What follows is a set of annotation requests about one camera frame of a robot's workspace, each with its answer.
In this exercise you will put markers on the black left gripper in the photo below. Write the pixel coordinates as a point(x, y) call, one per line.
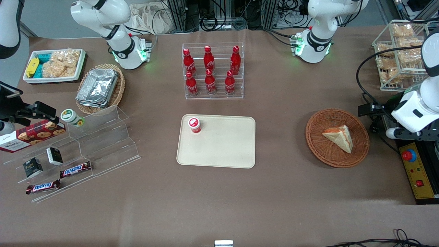
point(381, 110)

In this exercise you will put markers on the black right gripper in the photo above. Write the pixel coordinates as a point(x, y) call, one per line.
point(10, 107)

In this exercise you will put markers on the triangular sandwich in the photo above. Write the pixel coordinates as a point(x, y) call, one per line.
point(341, 137)

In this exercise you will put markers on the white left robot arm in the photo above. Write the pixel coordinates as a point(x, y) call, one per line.
point(319, 37)

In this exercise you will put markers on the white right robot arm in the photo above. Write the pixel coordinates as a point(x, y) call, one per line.
point(120, 44)

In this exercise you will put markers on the round brown wicker basket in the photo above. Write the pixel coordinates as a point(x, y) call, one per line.
point(329, 151)

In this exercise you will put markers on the oval tan wicker basket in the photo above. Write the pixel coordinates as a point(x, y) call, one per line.
point(118, 92)

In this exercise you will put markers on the beige plastic tray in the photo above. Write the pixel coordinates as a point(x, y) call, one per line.
point(219, 147)

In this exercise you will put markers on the red tartan cookie box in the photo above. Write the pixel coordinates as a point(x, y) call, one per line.
point(32, 135)

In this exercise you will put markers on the green lidded jar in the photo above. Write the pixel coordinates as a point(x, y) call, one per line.
point(69, 116)

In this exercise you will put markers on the teal snack pack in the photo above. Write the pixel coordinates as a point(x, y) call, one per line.
point(38, 71)
point(45, 56)

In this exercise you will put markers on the bagged fried snack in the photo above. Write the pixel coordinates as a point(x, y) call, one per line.
point(384, 49)
point(389, 72)
point(410, 56)
point(402, 30)
point(410, 43)

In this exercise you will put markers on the yellow snack pack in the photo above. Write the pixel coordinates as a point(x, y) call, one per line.
point(32, 67)

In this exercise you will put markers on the small black box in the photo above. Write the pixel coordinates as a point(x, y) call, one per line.
point(33, 167)
point(55, 156)

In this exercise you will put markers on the clear bag of crackers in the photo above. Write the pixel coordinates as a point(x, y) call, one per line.
point(61, 63)

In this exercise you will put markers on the white rectangular bin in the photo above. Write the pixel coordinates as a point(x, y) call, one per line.
point(81, 65)

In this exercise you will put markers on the stacked foil containers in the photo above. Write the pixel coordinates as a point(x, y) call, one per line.
point(97, 87)

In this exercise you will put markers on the brown Snickers bar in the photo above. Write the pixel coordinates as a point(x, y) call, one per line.
point(75, 169)
point(43, 187)

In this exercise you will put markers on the clear acrylic step shelf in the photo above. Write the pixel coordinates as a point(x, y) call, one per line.
point(103, 147)

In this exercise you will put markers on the yellow black control box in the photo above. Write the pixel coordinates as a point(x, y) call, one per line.
point(420, 171)

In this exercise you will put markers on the beige cloth bag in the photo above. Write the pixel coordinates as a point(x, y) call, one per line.
point(151, 19)

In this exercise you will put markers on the red cola bottle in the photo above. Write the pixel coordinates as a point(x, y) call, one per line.
point(235, 61)
point(229, 84)
point(209, 60)
point(188, 63)
point(210, 84)
point(191, 85)

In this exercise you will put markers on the clear acrylic bottle rack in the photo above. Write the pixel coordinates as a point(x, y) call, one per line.
point(219, 96)

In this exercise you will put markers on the red lidded cup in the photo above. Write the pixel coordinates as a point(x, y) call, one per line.
point(194, 124)

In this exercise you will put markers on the small white device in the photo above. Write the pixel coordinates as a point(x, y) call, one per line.
point(223, 243)

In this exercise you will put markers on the aluminium frame post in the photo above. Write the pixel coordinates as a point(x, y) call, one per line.
point(270, 13)
point(180, 15)

